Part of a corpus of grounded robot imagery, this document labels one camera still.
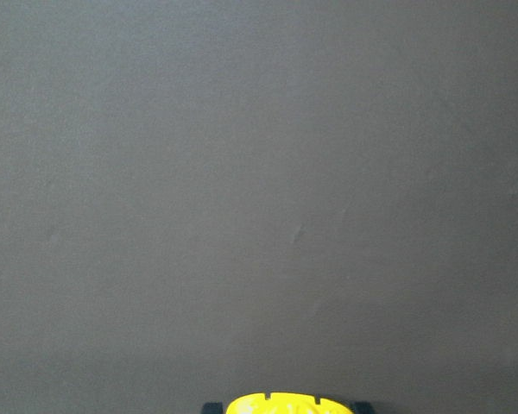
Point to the yellow beetle toy car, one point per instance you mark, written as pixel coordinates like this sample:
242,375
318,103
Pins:
285,403

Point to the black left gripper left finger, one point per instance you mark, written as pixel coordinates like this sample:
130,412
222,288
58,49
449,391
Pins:
212,408

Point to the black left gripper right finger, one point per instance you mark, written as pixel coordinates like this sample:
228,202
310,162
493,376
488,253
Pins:
362,407

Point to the brown paper table cover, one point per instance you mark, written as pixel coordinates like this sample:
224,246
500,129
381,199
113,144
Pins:
202,199

